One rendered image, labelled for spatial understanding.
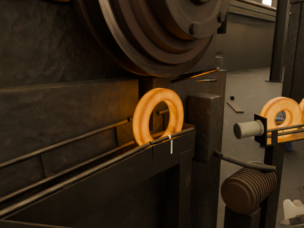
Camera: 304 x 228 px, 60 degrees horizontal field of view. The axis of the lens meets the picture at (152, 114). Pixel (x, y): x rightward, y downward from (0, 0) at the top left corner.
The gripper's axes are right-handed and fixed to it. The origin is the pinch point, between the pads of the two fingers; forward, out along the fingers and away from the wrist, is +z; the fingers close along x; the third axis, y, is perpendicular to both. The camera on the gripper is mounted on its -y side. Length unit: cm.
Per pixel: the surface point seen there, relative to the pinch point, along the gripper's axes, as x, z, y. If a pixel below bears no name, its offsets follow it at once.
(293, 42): -295, 109, 280
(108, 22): 50, -12, 38
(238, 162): -5.1, 14.8, 22.1
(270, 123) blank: -17.5, 6.6, 35.1
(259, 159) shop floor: -133, 107, 70
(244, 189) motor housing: -5.5, 15.2, 13.2
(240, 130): -6.3, 11.0, 32.8
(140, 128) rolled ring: 34.9, 7.5, 25.3
